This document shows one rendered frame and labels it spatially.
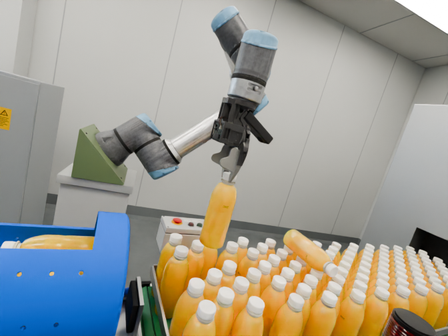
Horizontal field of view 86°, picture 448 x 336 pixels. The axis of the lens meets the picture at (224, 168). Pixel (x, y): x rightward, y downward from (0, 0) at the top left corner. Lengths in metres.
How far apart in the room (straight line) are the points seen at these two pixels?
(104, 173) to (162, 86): 2.22
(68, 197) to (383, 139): 4.79
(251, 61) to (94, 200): 0.96
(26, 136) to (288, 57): 3.17
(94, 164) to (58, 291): 0.78
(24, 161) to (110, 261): 1.78
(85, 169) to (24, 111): 1.03
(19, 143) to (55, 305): 1.79
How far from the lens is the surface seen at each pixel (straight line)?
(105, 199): 1.28
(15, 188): 2.31
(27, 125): 2.18
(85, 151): 1.21
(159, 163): 1.23
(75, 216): 1.34
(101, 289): 0.52
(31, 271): 0.52
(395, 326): 0.57
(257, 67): 0.63
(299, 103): 3.93
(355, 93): 4.58
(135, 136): 1.27
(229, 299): 0.64
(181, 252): 0.74
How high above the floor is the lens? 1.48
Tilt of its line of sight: 9 degrees down
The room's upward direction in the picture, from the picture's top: 16 degrees clockwise
